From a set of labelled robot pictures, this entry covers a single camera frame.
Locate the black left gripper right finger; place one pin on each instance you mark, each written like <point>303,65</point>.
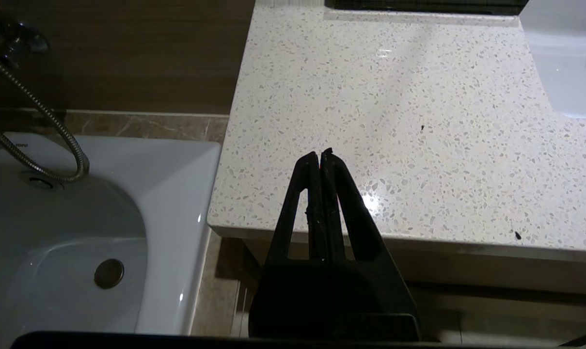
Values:
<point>370,300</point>

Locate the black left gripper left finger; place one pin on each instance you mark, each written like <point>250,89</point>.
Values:
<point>288,300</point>

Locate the white bathtub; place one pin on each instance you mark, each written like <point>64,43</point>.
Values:
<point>166,194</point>

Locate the round bathtub drain plug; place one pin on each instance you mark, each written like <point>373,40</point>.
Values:
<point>109,273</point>

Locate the white rectangular sink basin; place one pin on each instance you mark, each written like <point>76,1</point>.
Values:
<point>564,58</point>

